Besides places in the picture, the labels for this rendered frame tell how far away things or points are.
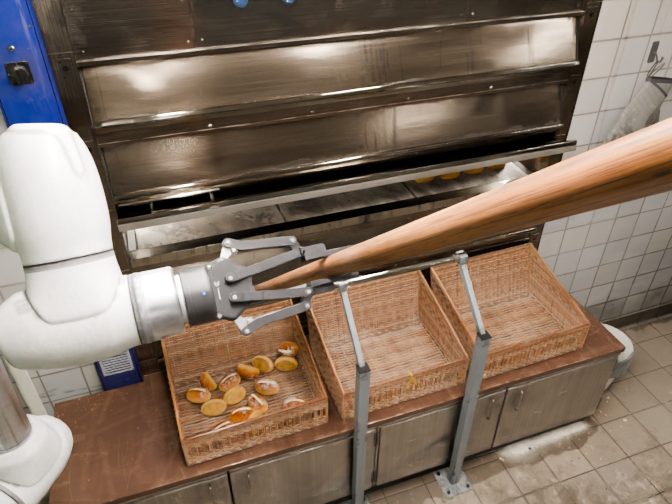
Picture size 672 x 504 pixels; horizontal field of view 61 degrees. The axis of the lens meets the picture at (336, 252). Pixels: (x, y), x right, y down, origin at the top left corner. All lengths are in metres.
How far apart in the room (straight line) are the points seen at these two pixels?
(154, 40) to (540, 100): 1.51
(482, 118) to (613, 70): 0.61
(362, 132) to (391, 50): 0.31
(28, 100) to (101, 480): 1.31
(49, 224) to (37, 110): 1.24
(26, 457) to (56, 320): 0.90
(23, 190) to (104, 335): 0.18
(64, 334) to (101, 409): 1.83
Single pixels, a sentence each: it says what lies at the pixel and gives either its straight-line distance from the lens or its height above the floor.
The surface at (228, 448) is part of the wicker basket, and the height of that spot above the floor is 0.61.
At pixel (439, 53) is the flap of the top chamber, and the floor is 1.81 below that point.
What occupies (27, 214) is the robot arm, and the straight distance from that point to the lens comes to 0.71.
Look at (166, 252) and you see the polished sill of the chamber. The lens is 2.22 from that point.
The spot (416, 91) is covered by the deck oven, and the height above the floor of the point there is 1.68.
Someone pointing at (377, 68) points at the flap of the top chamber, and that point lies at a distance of 2.09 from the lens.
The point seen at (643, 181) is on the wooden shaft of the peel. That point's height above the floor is 2.32.
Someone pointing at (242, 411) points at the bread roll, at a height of 0.64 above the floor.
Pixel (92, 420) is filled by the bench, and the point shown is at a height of 0.58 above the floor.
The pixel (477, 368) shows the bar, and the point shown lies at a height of 0.80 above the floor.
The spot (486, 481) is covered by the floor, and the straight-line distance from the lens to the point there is 2.95.
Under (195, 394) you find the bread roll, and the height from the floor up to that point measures 0.64.
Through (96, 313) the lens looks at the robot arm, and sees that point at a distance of 0.71.
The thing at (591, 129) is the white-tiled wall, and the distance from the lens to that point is 2.78.
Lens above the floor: 2.44
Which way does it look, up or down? 36 degrees down
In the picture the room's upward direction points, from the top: straight up
